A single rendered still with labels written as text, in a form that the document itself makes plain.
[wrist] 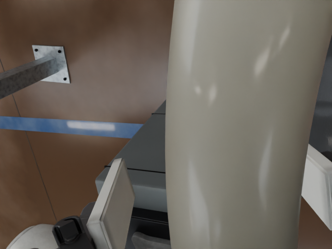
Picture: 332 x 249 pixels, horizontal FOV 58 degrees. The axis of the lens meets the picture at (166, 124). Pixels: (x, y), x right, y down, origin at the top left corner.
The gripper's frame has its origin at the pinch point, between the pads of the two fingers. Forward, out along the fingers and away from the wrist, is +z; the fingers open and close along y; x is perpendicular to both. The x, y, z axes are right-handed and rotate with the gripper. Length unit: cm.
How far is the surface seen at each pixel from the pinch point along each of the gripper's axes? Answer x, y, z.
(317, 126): -44, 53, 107
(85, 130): -34, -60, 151
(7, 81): 5, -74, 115
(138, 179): -23, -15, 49
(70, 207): -91, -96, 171
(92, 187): -75, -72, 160
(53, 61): 9, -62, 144
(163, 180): -24, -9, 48
